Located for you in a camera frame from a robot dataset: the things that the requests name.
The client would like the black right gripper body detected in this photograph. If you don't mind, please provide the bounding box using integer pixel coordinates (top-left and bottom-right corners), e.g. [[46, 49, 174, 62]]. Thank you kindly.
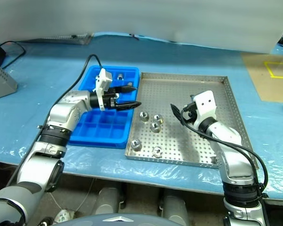
[[183, 101, 198, 123]]

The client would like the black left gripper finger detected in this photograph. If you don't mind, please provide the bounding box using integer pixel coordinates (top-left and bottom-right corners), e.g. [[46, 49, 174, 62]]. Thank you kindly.
[[109, 86, 136, 93], [115, 101, 142, 111]]

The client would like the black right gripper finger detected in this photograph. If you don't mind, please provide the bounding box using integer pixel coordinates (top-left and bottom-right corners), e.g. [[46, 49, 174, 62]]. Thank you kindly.
[[170, 104, 183, 124]]

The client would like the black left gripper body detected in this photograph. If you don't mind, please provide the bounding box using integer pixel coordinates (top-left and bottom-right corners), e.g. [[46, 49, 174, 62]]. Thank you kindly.
[[103, 90, 120, 110]]

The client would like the metal nut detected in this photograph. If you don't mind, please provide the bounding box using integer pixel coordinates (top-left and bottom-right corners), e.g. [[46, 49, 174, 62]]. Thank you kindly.
[[153, 113, 165, 124], [150, 121, 161, 133], [130, 138, 142, 151]]

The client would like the blue compartment tray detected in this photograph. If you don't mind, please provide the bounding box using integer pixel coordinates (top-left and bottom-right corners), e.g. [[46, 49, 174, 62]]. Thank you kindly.
[[67, 65, 141, 150]]

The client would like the grey metal block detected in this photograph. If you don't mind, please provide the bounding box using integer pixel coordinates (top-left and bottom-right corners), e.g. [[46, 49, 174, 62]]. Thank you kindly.
[[0, 57, 18, 101]]

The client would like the perforated metal tray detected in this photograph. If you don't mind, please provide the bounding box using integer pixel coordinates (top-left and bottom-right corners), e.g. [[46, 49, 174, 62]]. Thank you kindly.
[[124, 72, 259, 170]]

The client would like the flat perforated metal plate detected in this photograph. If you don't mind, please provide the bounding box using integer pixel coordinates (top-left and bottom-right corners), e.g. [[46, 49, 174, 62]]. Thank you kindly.
[[23, 32, 94, 45]]

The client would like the blue plastic table cover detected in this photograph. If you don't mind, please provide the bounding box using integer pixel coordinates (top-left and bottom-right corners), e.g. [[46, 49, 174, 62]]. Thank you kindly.
[[0, 32, 283, 196]]

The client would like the brown cardboard mat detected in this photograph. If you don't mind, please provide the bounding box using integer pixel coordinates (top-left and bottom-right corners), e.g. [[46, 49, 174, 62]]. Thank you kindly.
[[241, 53, 283, 104]]

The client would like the grey rounded block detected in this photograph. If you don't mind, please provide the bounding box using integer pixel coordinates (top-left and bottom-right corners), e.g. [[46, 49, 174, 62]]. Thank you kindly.
[[99, 186, 121, 215], [162, 190, 189, 224]]

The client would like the black power adapter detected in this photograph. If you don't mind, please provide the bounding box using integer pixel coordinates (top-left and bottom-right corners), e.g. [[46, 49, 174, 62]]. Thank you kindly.
[[0, 46, 9, 66]]

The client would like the dark grey rounded housing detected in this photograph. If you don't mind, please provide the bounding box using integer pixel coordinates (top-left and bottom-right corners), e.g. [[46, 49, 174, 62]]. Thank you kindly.
[[51, 213, 189, 226]]

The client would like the white plug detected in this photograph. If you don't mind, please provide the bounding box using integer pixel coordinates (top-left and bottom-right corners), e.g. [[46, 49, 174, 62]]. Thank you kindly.
[[54, 209, 75, 223]]

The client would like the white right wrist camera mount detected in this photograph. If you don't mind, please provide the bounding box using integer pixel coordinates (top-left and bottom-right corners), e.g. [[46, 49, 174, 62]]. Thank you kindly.
[[193, 90, 217, 129]]

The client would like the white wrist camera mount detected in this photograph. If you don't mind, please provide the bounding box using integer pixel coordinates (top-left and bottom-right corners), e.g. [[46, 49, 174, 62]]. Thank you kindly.
[[93, 68, 113, 111], [193, 90, 217, 129]]

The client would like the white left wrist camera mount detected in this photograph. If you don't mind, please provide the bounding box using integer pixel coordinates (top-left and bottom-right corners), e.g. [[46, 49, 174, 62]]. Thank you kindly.
[[93, 68, 113, 111]]

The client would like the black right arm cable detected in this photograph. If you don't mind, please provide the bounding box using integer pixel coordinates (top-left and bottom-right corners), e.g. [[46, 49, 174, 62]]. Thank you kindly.
[[181, 107, 269, 226]]

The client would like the thin black cable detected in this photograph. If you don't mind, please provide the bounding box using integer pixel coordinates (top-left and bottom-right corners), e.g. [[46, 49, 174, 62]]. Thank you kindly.
[[0, 41, 26, 69]]

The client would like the thin white cable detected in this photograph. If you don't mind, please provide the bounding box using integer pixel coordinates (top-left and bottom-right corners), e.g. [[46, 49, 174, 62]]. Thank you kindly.
[[50, 178, 95, 212]]

